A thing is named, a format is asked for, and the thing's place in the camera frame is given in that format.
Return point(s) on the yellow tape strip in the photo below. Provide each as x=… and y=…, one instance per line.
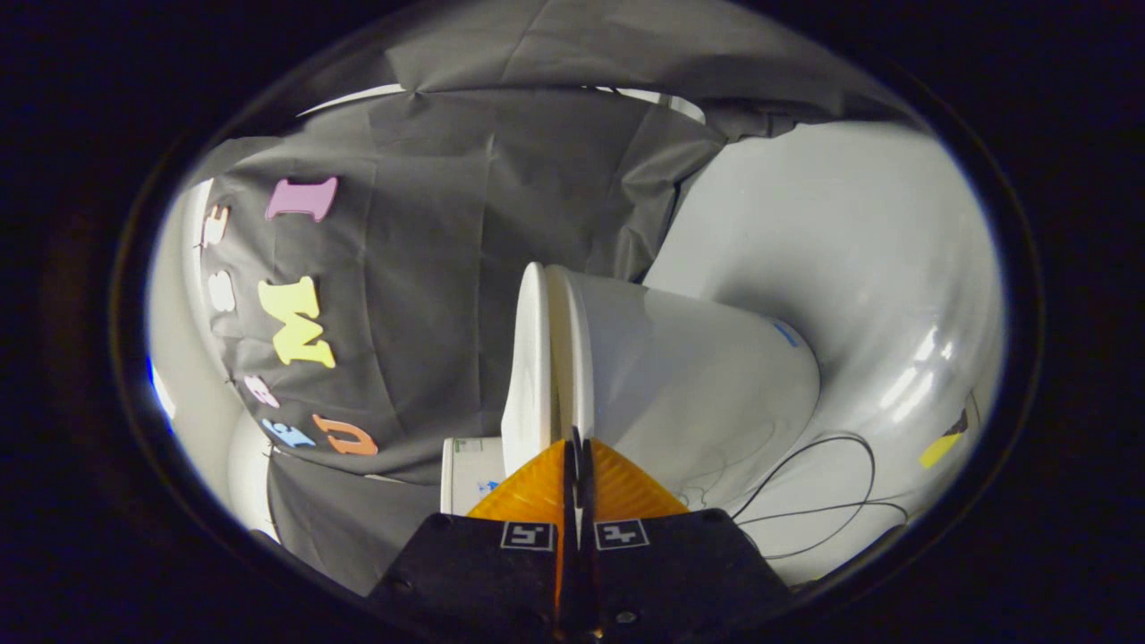
x=937, y=450

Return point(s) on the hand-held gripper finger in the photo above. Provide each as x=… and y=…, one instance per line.
x=570, y=581
x=587, y=581

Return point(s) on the small dark tag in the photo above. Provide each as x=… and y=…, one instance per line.
x=959, y=422

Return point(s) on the white toilet tank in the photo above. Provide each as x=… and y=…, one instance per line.
x=465, y=474

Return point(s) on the black backdrop cloth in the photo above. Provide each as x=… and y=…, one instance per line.
x=429, y=268

